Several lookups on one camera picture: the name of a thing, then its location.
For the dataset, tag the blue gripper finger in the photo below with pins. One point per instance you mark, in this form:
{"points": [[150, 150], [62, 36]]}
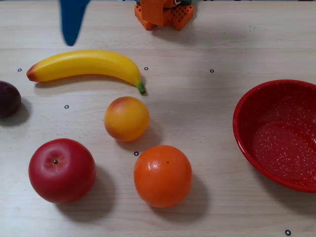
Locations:
{"points": [[72, 22]]}

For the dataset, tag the dark purple plum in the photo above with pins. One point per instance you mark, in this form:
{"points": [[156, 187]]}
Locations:
{"points": [[8, 100]]}

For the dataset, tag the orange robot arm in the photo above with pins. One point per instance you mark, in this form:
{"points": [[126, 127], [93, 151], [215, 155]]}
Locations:
{"points": [[153, 12]]}

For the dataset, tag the orange robot base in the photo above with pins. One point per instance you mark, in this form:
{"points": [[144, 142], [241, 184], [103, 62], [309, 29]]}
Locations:
{"points": [[182, 15]]}

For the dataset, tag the red speckled bowl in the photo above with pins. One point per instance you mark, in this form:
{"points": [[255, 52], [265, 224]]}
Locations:
{"points": [[266, 111]]}

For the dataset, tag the yellow toy banana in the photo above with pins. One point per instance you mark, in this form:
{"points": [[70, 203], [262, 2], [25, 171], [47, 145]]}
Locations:
{"points": [[86, 64]]}

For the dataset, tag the yellow orange peach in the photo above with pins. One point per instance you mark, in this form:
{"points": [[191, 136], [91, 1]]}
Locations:
{"points": [[126, 119]]}

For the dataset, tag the red toy apple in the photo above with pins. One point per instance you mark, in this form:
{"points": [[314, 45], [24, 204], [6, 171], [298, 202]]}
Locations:
{"points": [[62, 172]]}

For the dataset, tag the orange toy fruit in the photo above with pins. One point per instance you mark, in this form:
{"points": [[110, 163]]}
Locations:
{"points": [[163, 176]]}

